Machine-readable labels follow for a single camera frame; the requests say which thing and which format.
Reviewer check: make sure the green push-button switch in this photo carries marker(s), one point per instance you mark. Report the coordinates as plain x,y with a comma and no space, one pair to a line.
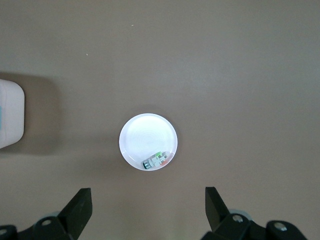
155,161

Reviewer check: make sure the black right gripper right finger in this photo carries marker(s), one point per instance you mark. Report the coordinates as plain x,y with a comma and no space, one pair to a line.
217,215

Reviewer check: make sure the white lidded box grey latches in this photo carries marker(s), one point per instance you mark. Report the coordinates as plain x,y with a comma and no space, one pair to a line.
11,112

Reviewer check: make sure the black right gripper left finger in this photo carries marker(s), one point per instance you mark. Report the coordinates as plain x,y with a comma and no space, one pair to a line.
77,212

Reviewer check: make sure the pink round plate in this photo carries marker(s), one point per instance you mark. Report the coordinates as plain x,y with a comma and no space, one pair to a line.
147,135

